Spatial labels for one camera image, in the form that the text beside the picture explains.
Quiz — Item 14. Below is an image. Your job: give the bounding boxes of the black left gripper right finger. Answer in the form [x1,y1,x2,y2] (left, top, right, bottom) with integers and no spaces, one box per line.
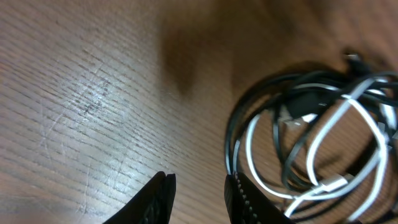
[224,172,294,224]

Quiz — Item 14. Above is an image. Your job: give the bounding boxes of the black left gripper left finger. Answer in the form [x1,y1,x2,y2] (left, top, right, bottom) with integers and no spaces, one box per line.
[104,171,176,224]

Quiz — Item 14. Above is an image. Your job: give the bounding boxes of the black usb cable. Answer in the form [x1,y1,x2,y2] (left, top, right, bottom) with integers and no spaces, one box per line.
[224,51,398,224]

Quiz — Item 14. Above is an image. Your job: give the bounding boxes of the white usb cable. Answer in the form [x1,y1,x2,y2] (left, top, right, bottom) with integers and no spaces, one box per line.
[231,77,398,222]

